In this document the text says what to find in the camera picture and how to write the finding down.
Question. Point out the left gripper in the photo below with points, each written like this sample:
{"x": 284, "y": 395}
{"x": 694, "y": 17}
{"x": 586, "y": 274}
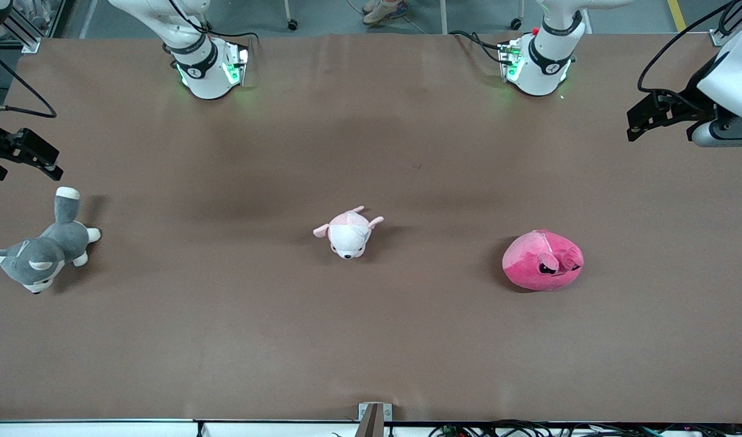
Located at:
{"x": 694, "y": 99}

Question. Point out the round hot pink plush toy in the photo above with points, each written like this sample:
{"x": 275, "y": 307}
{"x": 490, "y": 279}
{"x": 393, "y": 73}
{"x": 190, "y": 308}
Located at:
{"x": 529, "y": 267}

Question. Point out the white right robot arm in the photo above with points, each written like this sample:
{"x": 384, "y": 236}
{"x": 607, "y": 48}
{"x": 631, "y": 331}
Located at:
{"x": 204, "y": 73}

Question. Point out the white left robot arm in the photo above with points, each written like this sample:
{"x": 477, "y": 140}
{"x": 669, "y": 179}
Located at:
{"x": 541, "y": 67}

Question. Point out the grey and white plush husky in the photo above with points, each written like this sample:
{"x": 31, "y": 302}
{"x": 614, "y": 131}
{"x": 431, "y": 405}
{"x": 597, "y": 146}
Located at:
{"x": 55, "y": 243}

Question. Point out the white vertical pole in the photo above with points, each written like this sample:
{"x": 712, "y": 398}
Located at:
{"x": 444, "y": 18}

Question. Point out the tan shoe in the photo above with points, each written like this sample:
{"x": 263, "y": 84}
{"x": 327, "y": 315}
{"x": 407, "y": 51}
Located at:
{"x": 386, "y": 12}

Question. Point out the white and pink plush puppy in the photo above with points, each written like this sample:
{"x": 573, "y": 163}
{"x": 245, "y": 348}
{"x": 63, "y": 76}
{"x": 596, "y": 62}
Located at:
{"x": 347, "y": 237}

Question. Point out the aluminium frame profile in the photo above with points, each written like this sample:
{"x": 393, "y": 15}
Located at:
{"x": 26, "y": 37}

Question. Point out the white table edge rail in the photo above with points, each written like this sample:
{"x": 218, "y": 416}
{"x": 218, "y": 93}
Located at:
{"x": 91, "y": 430}

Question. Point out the metal table edge bracket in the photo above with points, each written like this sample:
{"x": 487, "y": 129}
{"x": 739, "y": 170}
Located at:
{"x": 374, "y": 419}

